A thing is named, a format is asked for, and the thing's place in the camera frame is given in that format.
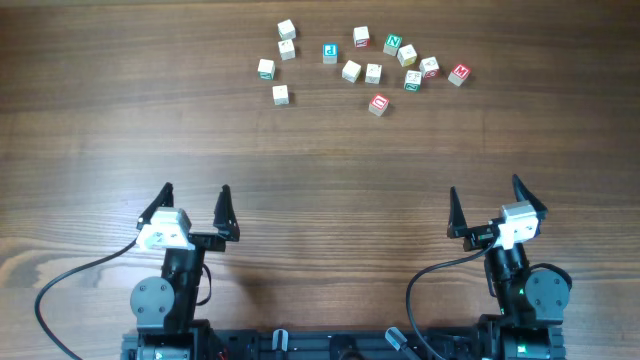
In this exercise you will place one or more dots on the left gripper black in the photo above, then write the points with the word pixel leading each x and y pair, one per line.
pixel 198 239

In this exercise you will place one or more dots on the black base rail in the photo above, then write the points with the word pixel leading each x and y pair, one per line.
pixel 345 345

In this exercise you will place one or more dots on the wooden block red G side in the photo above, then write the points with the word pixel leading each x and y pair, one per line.
pixel 429 67

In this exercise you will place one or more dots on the wooden block with drawing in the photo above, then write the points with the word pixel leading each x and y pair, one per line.
pixel 286 49

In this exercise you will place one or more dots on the wooden block green Z side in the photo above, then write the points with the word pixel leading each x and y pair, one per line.
pixel 412 81

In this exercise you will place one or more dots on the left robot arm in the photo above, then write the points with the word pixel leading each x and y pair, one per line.
pixel 164 305

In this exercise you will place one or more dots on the blue letter P block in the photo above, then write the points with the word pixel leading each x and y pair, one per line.
pixel 330 53

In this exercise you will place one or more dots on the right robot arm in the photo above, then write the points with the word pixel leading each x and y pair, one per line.
pixel 532 298

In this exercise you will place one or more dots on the plain wooden block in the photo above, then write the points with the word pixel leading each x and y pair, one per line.
pixel 286 30
pixel 280 95
pixel 351 71

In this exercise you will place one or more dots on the wooden block yellow side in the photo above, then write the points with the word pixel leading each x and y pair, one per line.
pixel 406 55

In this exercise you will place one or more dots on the wooden block picture top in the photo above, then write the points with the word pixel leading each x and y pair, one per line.
pixel 373 73

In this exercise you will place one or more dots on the green letter N block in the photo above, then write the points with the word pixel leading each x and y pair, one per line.
pixel 392 44

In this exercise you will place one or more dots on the red letter U block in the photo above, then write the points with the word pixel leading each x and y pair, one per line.
pixel 378 104

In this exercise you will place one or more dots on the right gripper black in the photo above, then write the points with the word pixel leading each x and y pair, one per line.
pixel 482 235

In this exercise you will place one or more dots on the red letter M block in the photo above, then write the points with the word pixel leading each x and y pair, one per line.
pixel 459 74

